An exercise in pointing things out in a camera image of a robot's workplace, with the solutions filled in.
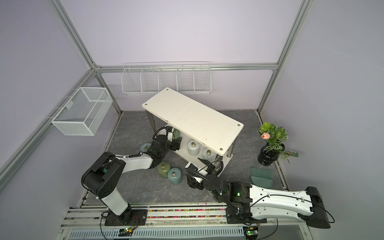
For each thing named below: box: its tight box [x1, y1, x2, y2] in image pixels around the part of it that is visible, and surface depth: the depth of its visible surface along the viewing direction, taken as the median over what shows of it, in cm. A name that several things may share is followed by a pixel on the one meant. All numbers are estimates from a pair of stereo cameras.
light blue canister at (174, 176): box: [167, 167, 182, 185], surface depth 82 cm
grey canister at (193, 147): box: [187, 139, 200, 156], surface depth 86 cm
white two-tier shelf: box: [142, 87, 244, 173], surface depth 72 cm
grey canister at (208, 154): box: [202, 147, 217, 163], surface depth 83 cm
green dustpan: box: [250, 166, 273, 188], surface depth 88 cm
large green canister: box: [157, 161, 171, 179], surface depth 84 cm
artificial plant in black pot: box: [256, 121, 299, 167], surface depth 77 cm
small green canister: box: [172, 128, 181, 139], surface depth 91 cm
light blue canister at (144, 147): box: [140, 143, 152, 153], surface depth 91 cm
